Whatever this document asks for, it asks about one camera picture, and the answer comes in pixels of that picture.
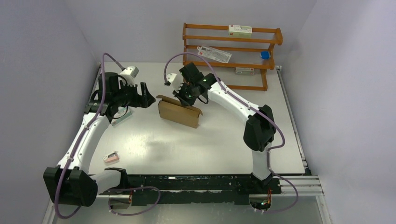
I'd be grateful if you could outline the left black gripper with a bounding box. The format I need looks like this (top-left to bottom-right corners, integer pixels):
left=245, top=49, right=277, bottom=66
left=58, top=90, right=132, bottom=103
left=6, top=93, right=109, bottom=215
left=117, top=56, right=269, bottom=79
left=113, top=80, right=155, bottom=108

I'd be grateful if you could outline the brown cardboard box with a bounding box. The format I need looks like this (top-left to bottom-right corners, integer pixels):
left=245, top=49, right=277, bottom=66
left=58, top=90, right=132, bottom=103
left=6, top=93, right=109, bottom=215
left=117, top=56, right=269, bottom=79
left=156, top=95, right=203, bottom=128

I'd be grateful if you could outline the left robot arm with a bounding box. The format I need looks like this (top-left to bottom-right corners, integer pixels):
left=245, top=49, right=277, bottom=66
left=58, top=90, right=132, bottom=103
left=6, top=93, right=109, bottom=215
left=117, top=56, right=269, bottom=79
left=43, top=72, right=156, bottom=207

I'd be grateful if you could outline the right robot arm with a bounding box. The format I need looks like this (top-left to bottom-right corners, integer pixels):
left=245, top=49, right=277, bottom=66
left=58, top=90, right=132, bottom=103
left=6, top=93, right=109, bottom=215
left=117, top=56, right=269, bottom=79
left=166, top=63, right=276, bottom=193

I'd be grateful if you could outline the white green box on table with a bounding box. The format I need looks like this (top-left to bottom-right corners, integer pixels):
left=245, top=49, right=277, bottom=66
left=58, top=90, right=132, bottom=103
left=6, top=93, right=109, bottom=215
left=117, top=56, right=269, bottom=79
left=110, top=106, right=134, bottom=126

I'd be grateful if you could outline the white box lower shelf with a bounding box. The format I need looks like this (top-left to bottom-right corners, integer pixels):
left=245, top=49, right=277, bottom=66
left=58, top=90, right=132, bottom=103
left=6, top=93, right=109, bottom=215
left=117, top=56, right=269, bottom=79
left=235, top=67, right=255, bottom=75

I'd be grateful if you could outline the white green box top shelf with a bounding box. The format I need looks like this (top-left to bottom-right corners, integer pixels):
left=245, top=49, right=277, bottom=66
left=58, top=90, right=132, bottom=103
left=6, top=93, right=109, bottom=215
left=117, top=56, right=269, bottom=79
left=228, top=25, right=252, bottom=39

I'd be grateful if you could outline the white flat package middle shelf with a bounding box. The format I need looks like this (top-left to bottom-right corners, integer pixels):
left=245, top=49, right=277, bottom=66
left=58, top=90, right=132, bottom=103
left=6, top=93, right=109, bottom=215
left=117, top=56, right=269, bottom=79
left=197, top=46, right=232, bottom=63

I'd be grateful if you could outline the orange wooden shelf rack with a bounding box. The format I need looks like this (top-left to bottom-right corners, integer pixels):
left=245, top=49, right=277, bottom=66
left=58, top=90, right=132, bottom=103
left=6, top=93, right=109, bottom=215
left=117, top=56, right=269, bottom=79
left=182, top=23, right=283, bottom=91

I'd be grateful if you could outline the pink white small object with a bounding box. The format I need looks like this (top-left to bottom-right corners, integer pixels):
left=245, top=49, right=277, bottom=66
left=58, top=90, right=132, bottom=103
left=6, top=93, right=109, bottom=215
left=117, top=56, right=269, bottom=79
left=102, top=151, right=120, bottom=163

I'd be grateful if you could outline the blue small cube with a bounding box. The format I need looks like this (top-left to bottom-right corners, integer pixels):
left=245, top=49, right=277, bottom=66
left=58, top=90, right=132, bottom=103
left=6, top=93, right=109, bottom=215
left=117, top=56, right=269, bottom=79
left=260, top=51, right=271, bottom=60

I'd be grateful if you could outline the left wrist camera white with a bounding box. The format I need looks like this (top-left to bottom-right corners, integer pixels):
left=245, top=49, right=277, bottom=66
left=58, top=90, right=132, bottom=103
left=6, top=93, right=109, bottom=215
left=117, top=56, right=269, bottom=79
left=119, top=66, right=139, bottom=86

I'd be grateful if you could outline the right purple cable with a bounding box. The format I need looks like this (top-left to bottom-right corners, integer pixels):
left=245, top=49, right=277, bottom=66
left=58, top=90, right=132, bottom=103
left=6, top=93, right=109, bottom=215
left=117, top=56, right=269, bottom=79
left=163, top=52, right=299, bottom=215

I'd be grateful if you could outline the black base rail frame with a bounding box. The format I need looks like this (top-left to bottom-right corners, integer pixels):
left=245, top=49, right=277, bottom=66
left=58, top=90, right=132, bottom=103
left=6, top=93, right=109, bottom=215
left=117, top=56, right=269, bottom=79
left=51, top=173, right=324, bottom=208

